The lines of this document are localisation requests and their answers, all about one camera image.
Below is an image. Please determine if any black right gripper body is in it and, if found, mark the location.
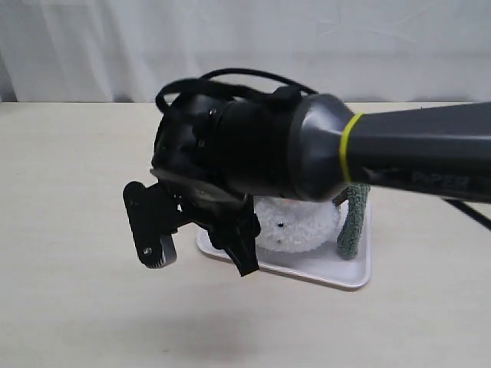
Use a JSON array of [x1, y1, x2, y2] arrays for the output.
[[151, 95, 261, 245]]

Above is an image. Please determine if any white plush snowman toy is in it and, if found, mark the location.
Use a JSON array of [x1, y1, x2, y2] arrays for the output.
[[254, 197, 341, 254]]

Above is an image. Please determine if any green fuzzy scarf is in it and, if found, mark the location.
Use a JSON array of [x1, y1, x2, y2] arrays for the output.
[[333, 184, 371, 261]]

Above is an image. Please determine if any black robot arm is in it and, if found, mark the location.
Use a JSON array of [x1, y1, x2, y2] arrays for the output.
[[151, 80, 490, 275]]

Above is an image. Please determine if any white plastic tray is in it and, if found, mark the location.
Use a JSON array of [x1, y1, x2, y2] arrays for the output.
[[196, 199, 374, 291]]

